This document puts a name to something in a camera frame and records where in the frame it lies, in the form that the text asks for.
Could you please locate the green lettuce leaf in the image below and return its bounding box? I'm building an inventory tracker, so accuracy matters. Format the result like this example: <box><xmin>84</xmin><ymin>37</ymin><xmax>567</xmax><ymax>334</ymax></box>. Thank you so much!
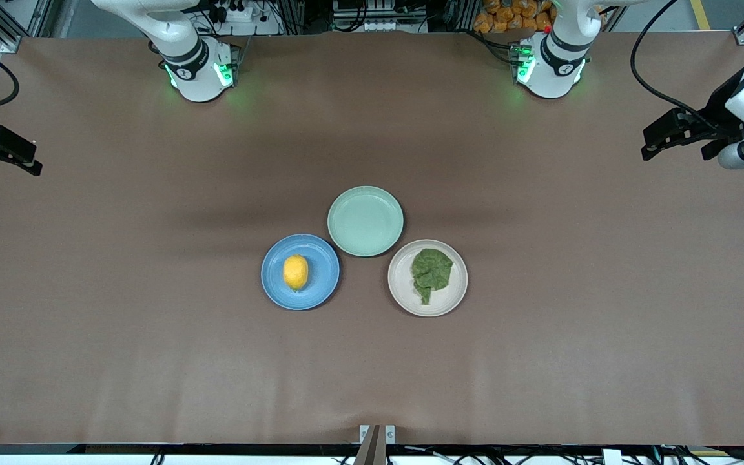
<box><xmin>411</xmin><ymin>248</ymin><xmax>455</xmax><ymax>305</ymax></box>

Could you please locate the yellow lemon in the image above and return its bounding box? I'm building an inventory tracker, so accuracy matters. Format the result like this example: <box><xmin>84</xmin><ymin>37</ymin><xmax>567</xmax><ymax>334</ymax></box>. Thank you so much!
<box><xmin>282</xmin><ymin>254</ymin><xmax>309</xmax><ymax>291</ymax></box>

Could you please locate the bag of orange items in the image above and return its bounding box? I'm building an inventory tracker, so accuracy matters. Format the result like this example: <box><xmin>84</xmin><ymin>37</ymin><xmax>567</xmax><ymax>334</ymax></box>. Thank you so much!
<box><xmin>473</xmin><ymin>0</ymin><xmax>553</xmax><ymax>34</ymax></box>

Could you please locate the brown table cover sheet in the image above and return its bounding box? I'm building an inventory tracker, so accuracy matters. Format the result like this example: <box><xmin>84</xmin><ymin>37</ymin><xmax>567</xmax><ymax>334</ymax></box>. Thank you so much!
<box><xmin>0</xmin><ymin>32</ymin><xmax>744</xmax><ymax>446</ymax></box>

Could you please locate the white power strip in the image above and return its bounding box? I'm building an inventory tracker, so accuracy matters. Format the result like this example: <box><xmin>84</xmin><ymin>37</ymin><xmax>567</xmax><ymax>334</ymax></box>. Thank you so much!
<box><xmin>214</xmin><ymin>3</ymin><xmax>282</xmax><ymax>36</ymax></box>

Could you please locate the beige plate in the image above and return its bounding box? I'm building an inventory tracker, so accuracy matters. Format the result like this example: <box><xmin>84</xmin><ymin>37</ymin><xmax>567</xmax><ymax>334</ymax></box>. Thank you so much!
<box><xmin>387</xmin><ymin>239</ymin><xmax>469</xmax><ymax>318</ymax></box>

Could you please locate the mint green plate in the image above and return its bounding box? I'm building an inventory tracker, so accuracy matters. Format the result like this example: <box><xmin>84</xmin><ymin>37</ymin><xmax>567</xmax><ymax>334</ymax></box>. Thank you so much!
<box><xmin>327</xmin><ymin>186</ymin><xmax>404</xmax><ymax>258</ymax></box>

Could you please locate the blue plate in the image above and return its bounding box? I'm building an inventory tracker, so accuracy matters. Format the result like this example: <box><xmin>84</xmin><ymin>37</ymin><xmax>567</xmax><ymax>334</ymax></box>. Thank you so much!
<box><xmin>261</xmin><ymin>234</ymin><xmax>340</xmax><ymax>311</ymax></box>

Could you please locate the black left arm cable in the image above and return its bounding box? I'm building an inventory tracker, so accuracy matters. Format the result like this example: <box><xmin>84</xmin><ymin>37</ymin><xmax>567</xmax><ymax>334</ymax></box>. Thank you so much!
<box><xmin>630</xmin><ymin>0</ymin><xmax>723</xmax><ymax>131</ymax></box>

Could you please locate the small metal bracket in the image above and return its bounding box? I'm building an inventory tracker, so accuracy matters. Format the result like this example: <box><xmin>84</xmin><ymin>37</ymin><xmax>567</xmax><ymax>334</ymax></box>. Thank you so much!
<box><xmin>359</xmin><ymin>424</ymin><xmax>397</xmax><ymax>445</ymax></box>

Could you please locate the brown camera pole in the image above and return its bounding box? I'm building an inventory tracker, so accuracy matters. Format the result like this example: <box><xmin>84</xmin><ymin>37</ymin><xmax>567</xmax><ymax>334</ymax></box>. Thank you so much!
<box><xmin>354</xmin><ymin>424</ymin><xmax>388</xmax><ymax>465</ymax></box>

